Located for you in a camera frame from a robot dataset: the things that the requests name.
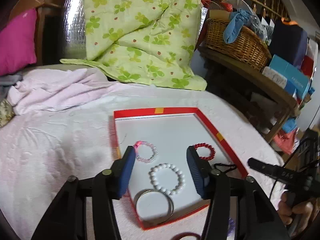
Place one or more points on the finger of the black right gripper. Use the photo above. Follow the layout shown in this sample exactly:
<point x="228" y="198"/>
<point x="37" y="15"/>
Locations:
<point x="273" y="171"/>

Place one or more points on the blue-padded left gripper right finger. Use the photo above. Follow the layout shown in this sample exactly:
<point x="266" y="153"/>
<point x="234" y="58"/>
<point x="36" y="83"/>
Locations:
<point x="200" y="172"/>

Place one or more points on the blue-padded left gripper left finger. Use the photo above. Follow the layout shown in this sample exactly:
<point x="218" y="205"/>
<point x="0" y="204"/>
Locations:
<point x="121" y="173"/>

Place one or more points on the silver metal bangle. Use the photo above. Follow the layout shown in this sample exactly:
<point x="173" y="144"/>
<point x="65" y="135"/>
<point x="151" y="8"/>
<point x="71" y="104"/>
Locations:
<point x="153" y="207"/>

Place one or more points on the person's right hand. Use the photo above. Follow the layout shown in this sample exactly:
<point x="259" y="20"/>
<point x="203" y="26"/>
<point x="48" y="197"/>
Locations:
<point x="308" y="211"/>

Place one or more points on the red shallow cardboard tray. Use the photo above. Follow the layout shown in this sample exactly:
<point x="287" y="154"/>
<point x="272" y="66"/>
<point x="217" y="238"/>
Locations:
<point x="161" y="137"/>

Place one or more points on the pale pink bed cover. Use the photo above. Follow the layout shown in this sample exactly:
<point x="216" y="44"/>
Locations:
<point x="73" y="135"/>

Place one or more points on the wooden bench table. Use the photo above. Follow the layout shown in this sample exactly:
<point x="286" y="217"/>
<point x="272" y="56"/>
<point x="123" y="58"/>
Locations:
<point x="235" y="82"/>

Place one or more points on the white patterned box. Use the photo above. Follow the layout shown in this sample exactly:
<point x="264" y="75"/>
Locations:
<point x="276" y="77"/>

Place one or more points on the teal cardboard box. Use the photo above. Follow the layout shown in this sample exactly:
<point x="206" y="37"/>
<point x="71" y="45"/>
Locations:
<point x="293" y="74"/>

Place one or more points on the small floral pouch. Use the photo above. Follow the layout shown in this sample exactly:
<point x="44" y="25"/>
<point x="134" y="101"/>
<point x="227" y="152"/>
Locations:
<point x="6" y="112"/>

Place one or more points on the wicker basket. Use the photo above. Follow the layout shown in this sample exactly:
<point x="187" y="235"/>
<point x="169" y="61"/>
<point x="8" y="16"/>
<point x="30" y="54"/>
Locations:
<point x="247" y="48"/>

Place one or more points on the navy bag with orange trim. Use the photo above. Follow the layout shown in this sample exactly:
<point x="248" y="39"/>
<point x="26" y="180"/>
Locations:
<point x="289" y="42"/>

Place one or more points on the silver foil insulation panel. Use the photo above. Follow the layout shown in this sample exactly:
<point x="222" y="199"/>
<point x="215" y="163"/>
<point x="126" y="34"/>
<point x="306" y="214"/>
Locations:
<point x="73" y="30"/>

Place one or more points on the green clover pattern quilt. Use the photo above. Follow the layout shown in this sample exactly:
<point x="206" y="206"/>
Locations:
<point x="150" y="42"/>

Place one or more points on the grey blanket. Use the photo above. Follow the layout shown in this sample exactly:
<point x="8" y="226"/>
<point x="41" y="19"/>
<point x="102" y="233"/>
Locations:
<point x="6" y="82"/>

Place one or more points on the blue cloth in basket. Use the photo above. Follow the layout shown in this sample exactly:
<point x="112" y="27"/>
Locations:
<point x="237" y="20"/>

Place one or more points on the magenta pillow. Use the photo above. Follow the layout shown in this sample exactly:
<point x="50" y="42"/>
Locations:
<point x="17" y="42"/>

